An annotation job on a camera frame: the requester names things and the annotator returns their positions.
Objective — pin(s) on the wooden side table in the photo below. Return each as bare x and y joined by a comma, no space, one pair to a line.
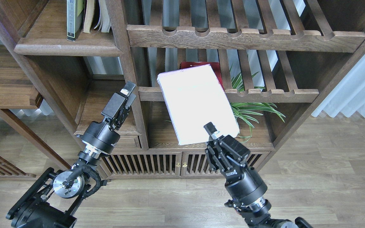
29,141

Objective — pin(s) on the white open standing book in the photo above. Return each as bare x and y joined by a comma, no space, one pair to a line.
103,24

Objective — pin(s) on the white curtain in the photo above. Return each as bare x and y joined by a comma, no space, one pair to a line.
348,97

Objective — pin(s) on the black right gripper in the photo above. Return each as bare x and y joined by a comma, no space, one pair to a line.
243,183

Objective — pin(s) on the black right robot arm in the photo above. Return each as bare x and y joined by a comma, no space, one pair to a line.
261,218

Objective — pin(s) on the tan standing book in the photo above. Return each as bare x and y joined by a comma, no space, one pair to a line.
89,15

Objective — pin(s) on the grey green cover book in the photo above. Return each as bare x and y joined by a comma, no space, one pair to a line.
75,15

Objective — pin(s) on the dark wooden bookshelf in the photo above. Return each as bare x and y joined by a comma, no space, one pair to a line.
288,52

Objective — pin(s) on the white paperback book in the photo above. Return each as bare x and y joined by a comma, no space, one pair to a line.
194,97

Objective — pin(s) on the brass cabinet door knobs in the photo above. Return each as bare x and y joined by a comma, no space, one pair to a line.
179,164

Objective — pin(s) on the green spider plant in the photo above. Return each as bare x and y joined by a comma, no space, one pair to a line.
247,111

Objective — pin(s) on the red cover book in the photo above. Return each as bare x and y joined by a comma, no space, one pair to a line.
215,67

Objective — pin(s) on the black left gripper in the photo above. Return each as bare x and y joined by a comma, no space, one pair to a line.
101,137

